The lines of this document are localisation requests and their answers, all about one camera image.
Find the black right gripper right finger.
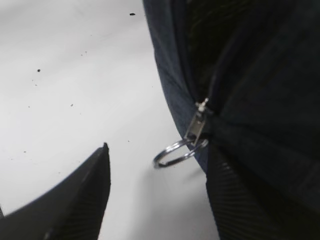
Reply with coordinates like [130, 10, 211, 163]
[206, 143, 320, 240]

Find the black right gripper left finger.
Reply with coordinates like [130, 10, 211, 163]
[0, 143, 111, 240]

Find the silver zipper pull ring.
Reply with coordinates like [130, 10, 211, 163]
[152, 97, 210, 170]

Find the navy blue fabric lunch bag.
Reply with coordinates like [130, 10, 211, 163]
[143, 0, 320, 212]

